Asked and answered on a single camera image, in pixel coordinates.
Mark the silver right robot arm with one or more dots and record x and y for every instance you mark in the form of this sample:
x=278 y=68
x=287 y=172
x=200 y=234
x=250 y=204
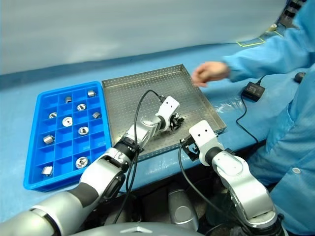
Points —
x=241 y=182

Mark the blue plastic compartment tray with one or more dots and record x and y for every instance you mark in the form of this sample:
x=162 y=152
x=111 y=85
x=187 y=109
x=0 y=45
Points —
x=61 y=150

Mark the grey robot torso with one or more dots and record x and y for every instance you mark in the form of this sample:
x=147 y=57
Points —
x=137 y=229

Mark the person's blue-sleeved forearm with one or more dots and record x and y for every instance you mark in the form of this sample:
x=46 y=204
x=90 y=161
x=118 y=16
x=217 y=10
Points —
x=270 y=56

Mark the small metal roller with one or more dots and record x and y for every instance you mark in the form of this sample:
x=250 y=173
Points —
x=96 y=114
x=83 y=130
x=91 y=93
x=81 y=107
x=47 y=170
x=67 y=121
x=81 y=162
x=68 y=99
x=53 y=115
x=48 y=139

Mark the person's blue coat body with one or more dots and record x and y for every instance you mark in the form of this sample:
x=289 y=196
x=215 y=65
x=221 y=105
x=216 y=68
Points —
x=295 y=147

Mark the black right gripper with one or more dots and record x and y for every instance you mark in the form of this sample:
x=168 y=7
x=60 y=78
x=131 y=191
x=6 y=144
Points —
x=190 y=148

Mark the person's bare hand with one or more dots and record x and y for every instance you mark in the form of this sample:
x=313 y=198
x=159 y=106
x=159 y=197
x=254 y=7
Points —
x=211 y=72

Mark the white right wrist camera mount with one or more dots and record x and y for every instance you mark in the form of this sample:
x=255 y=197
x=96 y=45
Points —
x=203 y=137

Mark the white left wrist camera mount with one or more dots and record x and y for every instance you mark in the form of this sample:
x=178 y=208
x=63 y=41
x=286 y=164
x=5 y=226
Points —
x=168 y=107

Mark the grey rounded robot leg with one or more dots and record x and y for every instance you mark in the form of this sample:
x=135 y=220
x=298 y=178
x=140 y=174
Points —
x=183 y=209

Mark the perforated steel tray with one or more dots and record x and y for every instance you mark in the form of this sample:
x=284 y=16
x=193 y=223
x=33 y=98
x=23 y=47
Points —
x=128 y=98

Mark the black power adapter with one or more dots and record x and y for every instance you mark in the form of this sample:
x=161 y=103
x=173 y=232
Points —
x=253 y=91

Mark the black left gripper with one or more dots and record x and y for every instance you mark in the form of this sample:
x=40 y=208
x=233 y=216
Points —
x=172 y=123

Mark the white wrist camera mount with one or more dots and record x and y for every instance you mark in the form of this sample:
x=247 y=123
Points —
x=203 y=137
x=168 y=107

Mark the small black rounded device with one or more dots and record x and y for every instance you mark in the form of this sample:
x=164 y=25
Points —
x=299 y=77

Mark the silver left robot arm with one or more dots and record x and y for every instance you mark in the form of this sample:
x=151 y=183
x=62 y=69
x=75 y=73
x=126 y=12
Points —
x=103 y=172

